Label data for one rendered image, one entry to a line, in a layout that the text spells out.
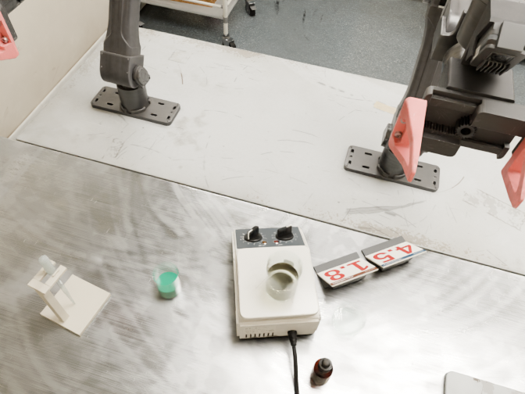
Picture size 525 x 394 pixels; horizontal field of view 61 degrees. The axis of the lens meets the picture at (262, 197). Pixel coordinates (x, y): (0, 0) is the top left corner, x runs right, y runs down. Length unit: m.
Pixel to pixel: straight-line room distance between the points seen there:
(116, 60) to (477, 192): 0.80
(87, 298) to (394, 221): 0.58
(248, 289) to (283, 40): 2.38
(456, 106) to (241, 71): 0.77
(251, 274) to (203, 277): 0.13
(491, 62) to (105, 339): 0.66
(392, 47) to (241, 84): 2.00
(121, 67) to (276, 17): 2.26
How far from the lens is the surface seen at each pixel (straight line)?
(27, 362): 0.82
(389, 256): 0.84
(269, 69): 1.20
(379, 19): 3.29
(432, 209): 0.97
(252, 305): 0.69
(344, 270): 0.81
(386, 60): 2.92
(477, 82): 0.51
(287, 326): 0.72
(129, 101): 1.06
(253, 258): 0.72
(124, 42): 0.98
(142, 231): 0.87
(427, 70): 0.86
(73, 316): 0.81
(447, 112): 0.51
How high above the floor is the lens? 1.62
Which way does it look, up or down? 53 degrees down
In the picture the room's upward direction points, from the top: 4 degrees clockwise
